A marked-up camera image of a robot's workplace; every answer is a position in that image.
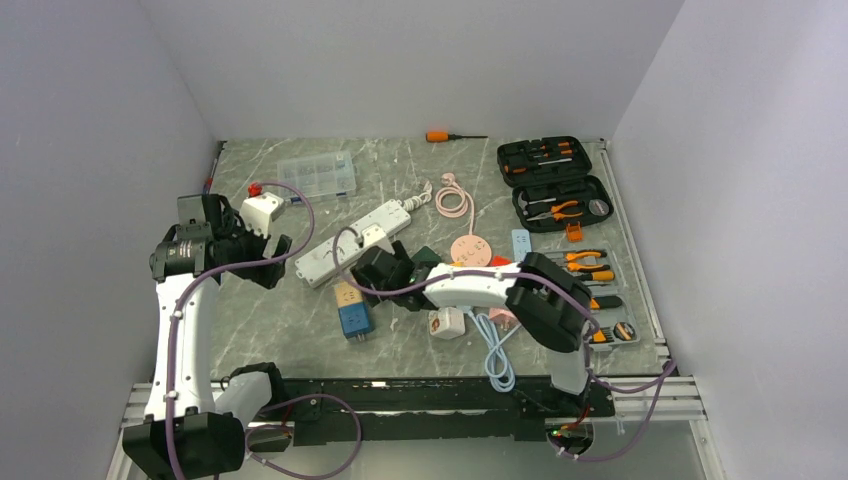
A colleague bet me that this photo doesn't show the orange cube adapter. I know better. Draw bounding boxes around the orange cube adapter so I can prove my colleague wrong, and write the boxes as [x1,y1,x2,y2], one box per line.
[334,282,364,309]

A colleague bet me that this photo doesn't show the white long power strip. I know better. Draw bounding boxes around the white long power strip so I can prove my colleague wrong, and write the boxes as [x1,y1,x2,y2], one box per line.
[295,200,412,288]

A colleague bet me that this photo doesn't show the dark blue cube adapter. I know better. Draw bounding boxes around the dark blue cube adapter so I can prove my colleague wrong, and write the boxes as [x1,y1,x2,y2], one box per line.
[338,303,374,340]

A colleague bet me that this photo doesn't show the white plug with cord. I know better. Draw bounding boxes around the white plug with cord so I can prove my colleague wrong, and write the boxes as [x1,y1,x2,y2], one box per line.
[402,180,433,212]

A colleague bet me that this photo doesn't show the white cube adapter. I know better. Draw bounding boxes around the white cube adapter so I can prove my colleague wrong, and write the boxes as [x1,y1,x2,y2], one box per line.
[428,307,466,340]

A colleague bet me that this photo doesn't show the pink round socket base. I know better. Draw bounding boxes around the pink round socket base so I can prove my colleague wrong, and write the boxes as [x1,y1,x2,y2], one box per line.
[450,234,493,267]

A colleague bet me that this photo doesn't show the light blue power strip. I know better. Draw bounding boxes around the light blue power strip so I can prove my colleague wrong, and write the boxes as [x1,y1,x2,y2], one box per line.
[511,229,532,262]

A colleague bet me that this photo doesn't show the light blue cable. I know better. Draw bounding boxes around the light blue cable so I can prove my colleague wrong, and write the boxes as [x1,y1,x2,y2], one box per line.
[468,307,525,393]

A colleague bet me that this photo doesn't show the black tool case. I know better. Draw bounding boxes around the black tool case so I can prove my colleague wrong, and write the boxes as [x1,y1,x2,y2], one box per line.
[497,136,614,233]

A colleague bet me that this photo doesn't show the grey tool case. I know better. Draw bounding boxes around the grey tool case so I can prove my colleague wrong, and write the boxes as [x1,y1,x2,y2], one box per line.
[548,249,640,352]

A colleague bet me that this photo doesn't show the dark green cube adapter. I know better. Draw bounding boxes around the dark green cube adapter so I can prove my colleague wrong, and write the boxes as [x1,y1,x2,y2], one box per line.
[411,246,443,264]

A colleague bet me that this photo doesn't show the red cube adapter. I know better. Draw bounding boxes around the red cube adapter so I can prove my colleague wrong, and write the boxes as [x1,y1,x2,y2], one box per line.
[490,255,512,267]

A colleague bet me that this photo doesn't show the pink cube socket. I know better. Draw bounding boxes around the pink cube socket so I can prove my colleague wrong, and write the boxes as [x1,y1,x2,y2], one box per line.
[488,308,519,332]

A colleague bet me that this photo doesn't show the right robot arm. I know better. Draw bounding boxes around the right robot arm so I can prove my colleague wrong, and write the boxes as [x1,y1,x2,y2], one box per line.
[333,227,597,415]

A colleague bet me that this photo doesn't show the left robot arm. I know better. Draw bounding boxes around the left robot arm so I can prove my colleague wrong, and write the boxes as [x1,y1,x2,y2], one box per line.
[122,193,292,479]

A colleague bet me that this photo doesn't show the clear screw organizer box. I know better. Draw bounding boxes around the clear screw organizer box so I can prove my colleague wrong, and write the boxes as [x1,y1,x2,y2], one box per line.
[277,150,357,203]

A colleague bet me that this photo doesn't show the pink coiled cable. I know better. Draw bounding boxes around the pink coiled cable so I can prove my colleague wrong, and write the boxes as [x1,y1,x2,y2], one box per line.
[434,174,480,241]

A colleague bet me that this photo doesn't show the orange handled screwdriver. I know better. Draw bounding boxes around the orange handled screwdriver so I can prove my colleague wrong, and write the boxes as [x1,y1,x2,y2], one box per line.
[425,131,487,143]

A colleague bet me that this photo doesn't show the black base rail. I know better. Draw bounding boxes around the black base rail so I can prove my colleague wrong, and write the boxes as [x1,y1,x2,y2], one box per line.
[256,376,615,446]

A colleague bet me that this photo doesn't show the orange handled pliers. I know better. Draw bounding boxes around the orange handled pliers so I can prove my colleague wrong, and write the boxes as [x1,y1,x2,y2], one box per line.
[527,200,583,222]

